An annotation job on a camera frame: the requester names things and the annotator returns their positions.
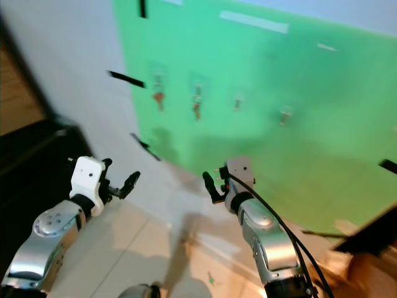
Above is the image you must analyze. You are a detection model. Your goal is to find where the grey robot leg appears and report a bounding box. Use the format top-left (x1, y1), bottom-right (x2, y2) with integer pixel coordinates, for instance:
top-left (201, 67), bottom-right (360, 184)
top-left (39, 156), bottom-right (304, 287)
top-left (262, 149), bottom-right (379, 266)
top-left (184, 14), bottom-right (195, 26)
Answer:
top-left (117, 284), bottom-right (153, 298)

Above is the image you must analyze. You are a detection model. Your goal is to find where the brown wooden panel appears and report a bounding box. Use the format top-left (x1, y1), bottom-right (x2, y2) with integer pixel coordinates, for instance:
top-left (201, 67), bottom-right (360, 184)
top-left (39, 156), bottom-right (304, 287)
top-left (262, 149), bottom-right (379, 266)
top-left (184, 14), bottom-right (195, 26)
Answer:
top-left (0, 37), bottom-right (45, 135)

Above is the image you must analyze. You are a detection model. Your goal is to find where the black cabinet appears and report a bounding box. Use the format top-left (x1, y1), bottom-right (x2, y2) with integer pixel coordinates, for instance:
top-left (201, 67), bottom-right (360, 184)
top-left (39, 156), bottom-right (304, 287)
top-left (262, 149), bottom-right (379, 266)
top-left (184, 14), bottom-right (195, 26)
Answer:
top-left (0, 115), bottom-right (83, 249)

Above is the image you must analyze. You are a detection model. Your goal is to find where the long white tape strip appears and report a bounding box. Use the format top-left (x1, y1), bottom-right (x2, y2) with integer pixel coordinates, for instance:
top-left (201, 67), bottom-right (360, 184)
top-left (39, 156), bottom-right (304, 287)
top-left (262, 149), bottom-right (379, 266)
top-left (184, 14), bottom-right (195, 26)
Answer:
top-left (219, 11), bottom-right (290, 34)

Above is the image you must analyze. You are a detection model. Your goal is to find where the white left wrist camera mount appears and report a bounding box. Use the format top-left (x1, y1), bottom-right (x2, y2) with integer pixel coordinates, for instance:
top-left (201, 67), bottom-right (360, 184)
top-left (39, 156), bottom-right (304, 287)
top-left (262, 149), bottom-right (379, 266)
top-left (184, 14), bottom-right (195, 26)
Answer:
top-left (69, 155), bottom-right (107, 204)

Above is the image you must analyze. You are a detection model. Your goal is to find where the thin black tape strip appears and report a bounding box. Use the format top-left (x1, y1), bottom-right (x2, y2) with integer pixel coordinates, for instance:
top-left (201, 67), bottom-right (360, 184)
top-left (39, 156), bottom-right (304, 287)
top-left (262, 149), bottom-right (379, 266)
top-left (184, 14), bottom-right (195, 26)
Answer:
top-left (130, 132), bottom-right (161, 161)

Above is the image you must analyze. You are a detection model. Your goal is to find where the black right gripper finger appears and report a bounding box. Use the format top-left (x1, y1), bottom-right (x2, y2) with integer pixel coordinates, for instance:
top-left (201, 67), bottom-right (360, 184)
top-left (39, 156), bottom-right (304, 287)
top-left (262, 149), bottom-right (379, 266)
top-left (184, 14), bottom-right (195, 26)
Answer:
top-left (202, 171), bottom-right (226, 204)

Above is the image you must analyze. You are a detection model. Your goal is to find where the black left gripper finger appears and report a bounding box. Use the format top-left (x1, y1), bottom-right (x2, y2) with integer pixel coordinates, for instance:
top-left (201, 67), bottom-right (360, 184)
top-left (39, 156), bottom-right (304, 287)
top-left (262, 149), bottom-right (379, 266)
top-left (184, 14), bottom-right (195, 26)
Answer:
top-left (121, 171), bottom-right (141, 199)

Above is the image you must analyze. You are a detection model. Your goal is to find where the wide black tape strip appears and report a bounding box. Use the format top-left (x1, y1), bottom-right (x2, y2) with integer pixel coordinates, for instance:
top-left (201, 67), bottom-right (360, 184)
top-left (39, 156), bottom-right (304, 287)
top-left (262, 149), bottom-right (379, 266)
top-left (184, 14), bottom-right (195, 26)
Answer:
top-left (109, 70), bottom-right (146, 88)

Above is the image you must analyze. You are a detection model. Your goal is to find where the dark topped wooden furniture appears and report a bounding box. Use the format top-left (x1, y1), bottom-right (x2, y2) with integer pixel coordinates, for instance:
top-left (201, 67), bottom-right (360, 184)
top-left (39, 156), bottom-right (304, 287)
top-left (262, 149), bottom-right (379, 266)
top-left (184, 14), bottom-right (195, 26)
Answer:
top-left (335, 208), bottom-right (397, 298)

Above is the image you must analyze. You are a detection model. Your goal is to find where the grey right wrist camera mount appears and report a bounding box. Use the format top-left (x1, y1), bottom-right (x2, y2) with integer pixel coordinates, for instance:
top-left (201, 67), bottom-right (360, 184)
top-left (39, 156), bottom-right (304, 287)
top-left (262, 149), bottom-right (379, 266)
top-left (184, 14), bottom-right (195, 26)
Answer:
top-left (225, 156), bottom-right (255, 187)

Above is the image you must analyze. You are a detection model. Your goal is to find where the short white tape strip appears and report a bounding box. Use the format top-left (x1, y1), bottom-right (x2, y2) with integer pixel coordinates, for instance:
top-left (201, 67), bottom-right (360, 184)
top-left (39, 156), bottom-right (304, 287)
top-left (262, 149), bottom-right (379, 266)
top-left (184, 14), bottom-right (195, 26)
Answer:
top-left (316, 43), bottom-right (340, 53)

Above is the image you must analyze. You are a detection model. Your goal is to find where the green wall board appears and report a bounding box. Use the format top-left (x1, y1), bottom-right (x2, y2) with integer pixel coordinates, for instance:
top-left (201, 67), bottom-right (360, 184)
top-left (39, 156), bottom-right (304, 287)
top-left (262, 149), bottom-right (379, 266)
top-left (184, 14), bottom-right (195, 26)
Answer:
top-left (112, 0), bottom-right (397, 238)

